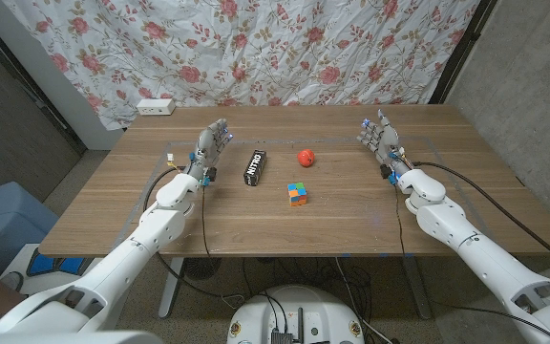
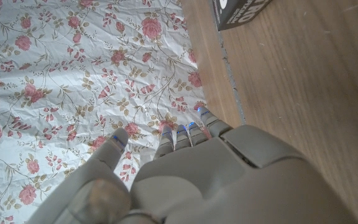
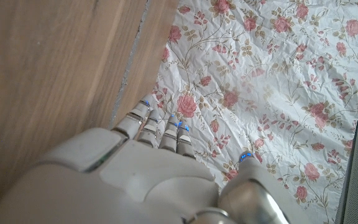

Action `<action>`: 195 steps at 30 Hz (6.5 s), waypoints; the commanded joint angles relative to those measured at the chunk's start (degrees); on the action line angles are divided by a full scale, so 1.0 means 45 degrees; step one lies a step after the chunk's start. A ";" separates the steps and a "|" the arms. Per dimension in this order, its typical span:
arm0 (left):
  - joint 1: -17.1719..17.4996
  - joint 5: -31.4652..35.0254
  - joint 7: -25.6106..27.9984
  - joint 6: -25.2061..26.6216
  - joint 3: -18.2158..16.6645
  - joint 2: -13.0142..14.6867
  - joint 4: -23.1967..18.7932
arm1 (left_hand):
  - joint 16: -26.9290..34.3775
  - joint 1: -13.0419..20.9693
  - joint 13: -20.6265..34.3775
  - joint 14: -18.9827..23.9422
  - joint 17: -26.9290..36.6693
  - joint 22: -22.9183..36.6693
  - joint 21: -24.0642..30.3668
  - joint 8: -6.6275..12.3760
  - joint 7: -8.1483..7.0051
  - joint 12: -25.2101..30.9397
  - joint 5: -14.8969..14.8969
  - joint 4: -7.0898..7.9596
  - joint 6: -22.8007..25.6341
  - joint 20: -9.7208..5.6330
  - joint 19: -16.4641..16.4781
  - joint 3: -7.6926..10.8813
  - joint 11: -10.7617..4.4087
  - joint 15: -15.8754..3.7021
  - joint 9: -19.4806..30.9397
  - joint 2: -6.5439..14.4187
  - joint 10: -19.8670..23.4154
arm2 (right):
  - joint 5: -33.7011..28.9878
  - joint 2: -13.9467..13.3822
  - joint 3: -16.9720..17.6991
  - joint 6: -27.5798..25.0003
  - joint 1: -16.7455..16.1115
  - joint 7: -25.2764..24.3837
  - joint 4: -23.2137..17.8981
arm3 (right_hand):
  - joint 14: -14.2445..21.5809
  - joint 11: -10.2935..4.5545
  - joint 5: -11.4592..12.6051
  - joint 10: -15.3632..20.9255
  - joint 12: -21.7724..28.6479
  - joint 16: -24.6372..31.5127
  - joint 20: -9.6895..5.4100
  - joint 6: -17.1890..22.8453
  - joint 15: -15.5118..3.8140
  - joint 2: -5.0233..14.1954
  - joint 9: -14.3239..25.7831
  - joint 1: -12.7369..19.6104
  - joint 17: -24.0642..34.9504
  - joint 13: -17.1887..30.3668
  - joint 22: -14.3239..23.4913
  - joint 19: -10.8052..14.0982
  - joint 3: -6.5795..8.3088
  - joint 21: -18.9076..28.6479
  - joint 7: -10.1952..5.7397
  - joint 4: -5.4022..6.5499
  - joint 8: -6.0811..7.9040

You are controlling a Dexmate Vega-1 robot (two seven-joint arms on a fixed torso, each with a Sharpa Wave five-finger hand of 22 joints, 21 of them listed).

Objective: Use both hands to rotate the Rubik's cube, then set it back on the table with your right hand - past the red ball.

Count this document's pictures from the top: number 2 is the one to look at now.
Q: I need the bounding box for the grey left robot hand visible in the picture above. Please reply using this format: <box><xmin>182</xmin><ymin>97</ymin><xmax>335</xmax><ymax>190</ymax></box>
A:
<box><xmin>26</xmin><ymin>107</ymin><xmax>358</xmax><ymax>224</ymax></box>

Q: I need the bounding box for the floral backdrop cloth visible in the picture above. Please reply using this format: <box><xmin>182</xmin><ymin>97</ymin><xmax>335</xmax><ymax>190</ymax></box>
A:
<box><xmin>0</xmin><ymin>0</ymin><xmax>208</xmax><ymax>224</ymax></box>

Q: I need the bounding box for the black NITRO box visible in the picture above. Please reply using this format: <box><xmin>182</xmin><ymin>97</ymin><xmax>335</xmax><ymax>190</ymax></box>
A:
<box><xmin>211</xmin><ymin>0</ymin><xmax>273</xmax><ymax>32</ymax></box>

